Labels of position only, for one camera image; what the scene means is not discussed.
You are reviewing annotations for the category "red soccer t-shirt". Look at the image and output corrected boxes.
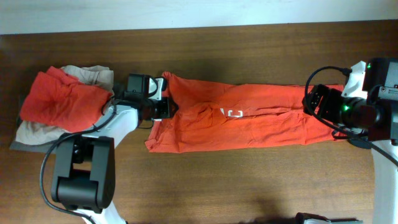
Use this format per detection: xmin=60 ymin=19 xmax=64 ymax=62
xmin=145 ymin=72 xmax=333 ymax=153

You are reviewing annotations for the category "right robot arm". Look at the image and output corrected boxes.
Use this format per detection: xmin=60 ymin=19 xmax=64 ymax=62
xmin=302 ymin=58 xmax=397 ymax=223

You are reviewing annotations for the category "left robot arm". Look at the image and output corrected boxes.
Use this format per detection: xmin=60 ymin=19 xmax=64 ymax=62
xmin=39 ymin=73 xmax=178 ymax=223

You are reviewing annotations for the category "black garment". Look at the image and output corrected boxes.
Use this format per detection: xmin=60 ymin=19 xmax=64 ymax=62
xmin=348 ymin=139 xmax=371 ymax=149

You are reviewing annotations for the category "folded red shirt on stack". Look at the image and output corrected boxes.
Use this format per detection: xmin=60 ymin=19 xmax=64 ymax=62
xmin=20 ymin=67 xmax=112 ymax=133

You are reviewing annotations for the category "folded grey garment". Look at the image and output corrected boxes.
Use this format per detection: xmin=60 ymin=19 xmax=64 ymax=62
xmin=10 ymin=115 xmax=65 ymax=152

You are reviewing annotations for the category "folded beige garment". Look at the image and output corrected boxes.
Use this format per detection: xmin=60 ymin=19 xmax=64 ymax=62
xmin=15 ymin=65 xmax=114 ymax=146

